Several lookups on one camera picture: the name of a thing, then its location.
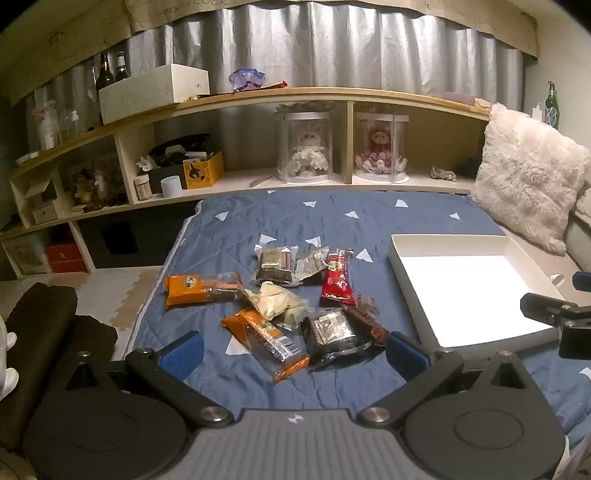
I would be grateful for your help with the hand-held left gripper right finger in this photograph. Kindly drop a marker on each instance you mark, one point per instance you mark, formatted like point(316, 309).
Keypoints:
point(407, 357)

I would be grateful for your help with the small white drawer box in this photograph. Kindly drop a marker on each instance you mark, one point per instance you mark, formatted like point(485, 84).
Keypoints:
point(45, 213)

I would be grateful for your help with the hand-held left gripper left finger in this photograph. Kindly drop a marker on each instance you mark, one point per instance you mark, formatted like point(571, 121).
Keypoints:
point(181, 356)

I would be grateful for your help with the clear glass jar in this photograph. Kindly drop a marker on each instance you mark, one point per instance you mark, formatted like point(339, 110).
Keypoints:
point(70, 125)

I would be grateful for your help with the white storage box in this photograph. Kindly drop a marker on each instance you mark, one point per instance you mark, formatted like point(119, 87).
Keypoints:
point(147, 92)

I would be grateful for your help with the grey cushion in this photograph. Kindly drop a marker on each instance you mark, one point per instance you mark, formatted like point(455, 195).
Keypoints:
point(579, 244)

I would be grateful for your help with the white shallow tray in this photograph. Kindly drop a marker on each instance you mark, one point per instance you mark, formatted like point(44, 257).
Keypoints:
point(466, 295)

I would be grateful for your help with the silver curtain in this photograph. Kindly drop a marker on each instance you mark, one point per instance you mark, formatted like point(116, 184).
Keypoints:
point(323, 55)

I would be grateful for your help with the red snack packet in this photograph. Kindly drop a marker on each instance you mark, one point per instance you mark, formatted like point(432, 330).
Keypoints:
point(337, 281)

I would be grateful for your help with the white cup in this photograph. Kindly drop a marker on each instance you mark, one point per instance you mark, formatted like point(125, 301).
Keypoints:
point(173, 184)

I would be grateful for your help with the beige knit pillow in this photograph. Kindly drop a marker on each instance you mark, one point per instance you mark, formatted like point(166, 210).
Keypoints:
point(584, 203)

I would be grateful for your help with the clear silver snack packet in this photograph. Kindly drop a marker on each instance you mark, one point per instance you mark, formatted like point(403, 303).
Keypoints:
point(310, 263)

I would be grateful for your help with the empty silver wrapper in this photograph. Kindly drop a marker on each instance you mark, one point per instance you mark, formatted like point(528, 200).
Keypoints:
point(557, 278)

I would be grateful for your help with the wooden stick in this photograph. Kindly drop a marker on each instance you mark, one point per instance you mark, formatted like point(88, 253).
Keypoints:
point(261, 181)

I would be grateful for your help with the white paper flower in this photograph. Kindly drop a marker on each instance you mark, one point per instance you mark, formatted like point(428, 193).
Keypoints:
point(147, 163)

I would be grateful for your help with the blue blanket with white triangles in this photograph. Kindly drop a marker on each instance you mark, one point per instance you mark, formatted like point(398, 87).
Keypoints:
point(258, 221)

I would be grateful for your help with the cream white snack packet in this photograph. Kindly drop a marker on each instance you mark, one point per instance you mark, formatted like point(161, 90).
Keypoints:
point(277, 300)

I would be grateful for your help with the green beer bottle on shelf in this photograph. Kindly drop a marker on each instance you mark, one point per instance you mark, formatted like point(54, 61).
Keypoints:
point(122, 69)

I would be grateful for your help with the dark brown snack packet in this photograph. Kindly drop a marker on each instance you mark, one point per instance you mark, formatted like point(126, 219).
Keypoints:
point(369, 327)

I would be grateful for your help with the pink doll in clear case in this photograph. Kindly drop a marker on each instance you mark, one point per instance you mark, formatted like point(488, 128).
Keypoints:
point(381, 150)

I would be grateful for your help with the white cloth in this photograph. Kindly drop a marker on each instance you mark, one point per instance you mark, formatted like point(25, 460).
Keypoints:
point(7, 369)

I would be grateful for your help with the wooden shelf unit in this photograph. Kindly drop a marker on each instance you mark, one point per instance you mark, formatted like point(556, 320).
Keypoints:
point(323, 95)

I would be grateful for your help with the clear storage box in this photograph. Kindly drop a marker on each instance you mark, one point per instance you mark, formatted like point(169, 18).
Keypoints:
point(25, 257)

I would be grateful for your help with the brown figurine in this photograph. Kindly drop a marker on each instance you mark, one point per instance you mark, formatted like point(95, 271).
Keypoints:
point(90, 189)

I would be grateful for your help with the small stone ornament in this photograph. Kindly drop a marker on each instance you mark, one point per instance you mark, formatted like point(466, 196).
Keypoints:
point(442, 174)

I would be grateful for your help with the white doll in clear case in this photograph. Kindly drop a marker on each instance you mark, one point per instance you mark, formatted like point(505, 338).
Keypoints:
point(305, 147)

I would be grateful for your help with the short orange snack packet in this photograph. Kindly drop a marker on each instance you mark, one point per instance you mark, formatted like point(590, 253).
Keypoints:
point(189, 288)

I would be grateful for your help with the small green snack packet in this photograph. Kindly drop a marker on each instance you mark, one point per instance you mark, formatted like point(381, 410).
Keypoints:
point(288, 325)

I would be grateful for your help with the brown beer bottle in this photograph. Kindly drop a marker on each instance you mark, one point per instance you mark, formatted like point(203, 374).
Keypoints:
point(104, 74)

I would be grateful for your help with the fluffy white pillow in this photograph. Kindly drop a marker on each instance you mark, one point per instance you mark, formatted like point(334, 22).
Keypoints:
point(526, 180)

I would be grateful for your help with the red box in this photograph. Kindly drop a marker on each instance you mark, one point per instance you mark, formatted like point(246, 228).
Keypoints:
point(67, 258)

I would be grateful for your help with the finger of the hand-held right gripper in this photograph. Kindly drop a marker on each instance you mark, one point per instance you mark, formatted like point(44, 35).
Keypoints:
point(545, 308)
point(582, 280)

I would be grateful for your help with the small lidded jar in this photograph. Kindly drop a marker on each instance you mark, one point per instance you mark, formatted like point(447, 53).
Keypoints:
point(142, 188)

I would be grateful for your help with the small clear snack packet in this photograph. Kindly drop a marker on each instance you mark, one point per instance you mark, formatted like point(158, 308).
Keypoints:
point(368, 307)

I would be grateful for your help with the yellow box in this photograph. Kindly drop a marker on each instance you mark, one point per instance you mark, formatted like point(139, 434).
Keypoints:
point(203, 173)

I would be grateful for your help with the olive brown snack packet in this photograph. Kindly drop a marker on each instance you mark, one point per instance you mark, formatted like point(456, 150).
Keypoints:
point(274, 267)

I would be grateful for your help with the green beer bottle with label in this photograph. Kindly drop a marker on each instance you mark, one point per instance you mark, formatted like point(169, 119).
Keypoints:
point(552, 108)

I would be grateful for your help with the black snack packet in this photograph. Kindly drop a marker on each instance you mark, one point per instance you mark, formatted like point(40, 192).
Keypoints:
point(330, 332)

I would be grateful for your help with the black bag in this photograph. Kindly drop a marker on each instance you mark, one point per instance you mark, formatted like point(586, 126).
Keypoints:
point(178, 147)

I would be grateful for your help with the red wrapper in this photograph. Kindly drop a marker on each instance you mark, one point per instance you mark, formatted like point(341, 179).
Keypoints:
point(274, 85)

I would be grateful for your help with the long orange snack packet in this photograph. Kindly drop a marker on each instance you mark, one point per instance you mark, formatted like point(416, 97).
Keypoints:
point(265, 341)

